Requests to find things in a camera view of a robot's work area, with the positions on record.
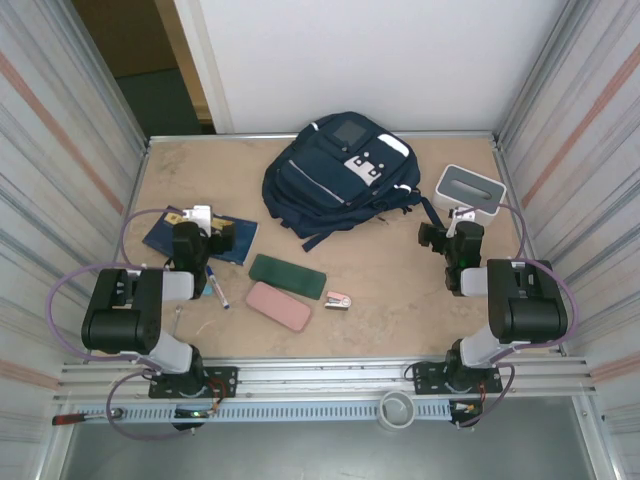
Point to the pink pencil case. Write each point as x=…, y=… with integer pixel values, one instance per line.
x=277, y=307

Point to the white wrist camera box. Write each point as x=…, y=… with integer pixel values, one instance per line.
x=465, y=214
x=200, y=215

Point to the dark blue book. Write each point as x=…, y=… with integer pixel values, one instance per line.
x=245, y=240

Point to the white door frame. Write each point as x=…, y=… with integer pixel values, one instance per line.
x=200, y=65

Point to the white marker pen blue cap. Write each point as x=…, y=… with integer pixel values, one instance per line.
x=218, y=287

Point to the pink stapler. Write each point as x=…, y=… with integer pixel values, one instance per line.
x=339, y=301

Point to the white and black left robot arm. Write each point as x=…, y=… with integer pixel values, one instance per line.
x=150, y=290

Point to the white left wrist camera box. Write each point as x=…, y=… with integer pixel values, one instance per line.
x=200, y=215

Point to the grey tape roll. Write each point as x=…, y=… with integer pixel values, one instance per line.
x=396, y=412

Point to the aluminium mounting rail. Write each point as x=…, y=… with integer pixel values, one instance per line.
x=325, y=377

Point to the white and grey tissue box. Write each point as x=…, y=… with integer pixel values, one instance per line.
x=470, y=190

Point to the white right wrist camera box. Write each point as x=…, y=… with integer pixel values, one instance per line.
x=465, y=214

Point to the navy blue backpack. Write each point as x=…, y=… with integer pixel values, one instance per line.
x=330, y=180

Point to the small black controller board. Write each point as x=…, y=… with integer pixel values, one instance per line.
x=466, y=412
x=189, y=415

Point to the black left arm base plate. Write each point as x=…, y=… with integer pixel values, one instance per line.
x=222, y=382

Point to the green pencil case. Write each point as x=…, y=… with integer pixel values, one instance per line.
x=287, y=275

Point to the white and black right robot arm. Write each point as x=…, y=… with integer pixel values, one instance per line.
x=525, y=300

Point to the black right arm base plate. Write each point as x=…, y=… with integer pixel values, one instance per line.
x=425, y=380

